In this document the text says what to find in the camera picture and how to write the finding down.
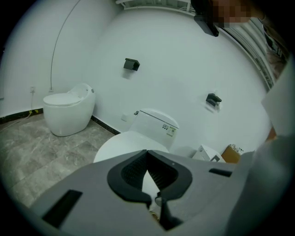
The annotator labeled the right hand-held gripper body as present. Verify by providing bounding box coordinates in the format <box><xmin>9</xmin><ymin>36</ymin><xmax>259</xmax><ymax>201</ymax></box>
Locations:
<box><xmin>261</xmin><ymin>57</ymin><xmax>295</xmax><ymax>139</ymax></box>

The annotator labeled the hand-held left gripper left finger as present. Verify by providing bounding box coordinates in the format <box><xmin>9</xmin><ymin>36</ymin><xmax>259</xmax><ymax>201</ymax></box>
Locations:
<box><xmin>29</xmin><ymin>149</ymin><xmax>166</xmax><ymax>236</ymax></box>

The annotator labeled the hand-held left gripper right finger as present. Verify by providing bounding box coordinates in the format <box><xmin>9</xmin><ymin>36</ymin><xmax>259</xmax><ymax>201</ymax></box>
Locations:
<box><xmin>147</xmin><ymin>150</ymin><xmax>240</xmax><ymax>236</ymax></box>

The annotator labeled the white toilet lid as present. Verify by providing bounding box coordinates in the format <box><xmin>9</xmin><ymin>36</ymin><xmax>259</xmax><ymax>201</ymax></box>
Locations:
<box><xmin>93</xmin><ymin>131</ymin><xmax>170</xmax><ymax>196</ymax></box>

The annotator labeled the egg-shaped white toilet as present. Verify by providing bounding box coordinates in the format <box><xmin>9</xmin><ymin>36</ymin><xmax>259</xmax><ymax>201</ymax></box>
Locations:
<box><xmin>42</xmin><ymin>83</ymin><xmax>96</xmax><ymax>137</ymax></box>

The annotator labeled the white toilet with label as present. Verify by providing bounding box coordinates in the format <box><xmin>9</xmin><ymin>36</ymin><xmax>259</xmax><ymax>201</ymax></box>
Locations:
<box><xmin>128</xmin><ymin>108</ymin><xmax>180</xmax><ymax>153</ymax></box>

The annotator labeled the white cardboard box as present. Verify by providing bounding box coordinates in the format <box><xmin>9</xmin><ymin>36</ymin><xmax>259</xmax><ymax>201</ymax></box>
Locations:
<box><xmin>192</xmin><ymin>144</ymin><xmax>226</xmax><ymax>163</ymax></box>

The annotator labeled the brown cardboard box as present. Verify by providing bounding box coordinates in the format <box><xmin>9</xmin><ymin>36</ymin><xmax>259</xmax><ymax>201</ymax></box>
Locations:
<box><xmin>221</xmin><ymin>143</ymin><xmax>244</xmax><ymax>165</ymax></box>

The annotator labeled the person's patterned clothing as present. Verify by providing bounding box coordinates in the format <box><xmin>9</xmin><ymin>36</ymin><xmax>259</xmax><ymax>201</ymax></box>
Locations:
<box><xmin>261</xmin><ymin>15</ymin><xmax>291</xmax><ymax>78</ymax></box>

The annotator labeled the black wall paper holder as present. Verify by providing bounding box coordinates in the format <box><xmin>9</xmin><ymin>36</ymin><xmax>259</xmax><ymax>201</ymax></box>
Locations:
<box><xmin>206</xmin><ymin>93</ymin><xmax>223</xmax><ymax>107</ymax></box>
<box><xmin>123</xmin><ymin>58</ymin><xmax>141</xmax><ymax>71</ymax></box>

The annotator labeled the white power cable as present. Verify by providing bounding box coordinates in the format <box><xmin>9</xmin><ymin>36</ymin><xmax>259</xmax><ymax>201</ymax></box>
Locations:
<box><xmin>0</xmin><ymin>90</ymin><xmax>35</xmax><ymax>132</ymax></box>

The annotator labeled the grey wall cable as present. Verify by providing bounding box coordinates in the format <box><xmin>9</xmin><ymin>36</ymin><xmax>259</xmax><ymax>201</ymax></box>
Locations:
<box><xmin>50</xmin><ymin>0</ymin><xmax>82</xmax><ymax>89</ymax></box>

